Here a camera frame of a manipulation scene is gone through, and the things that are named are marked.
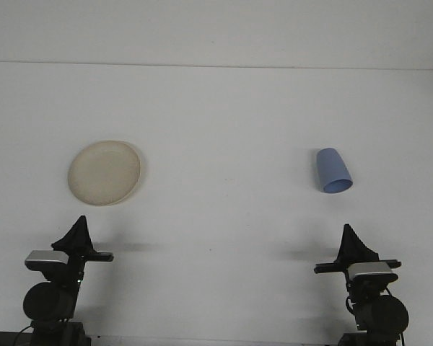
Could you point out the pale round plate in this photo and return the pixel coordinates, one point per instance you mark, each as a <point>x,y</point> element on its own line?
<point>104,173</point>

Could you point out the pale blue cup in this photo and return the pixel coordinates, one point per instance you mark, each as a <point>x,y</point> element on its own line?
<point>332,166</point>

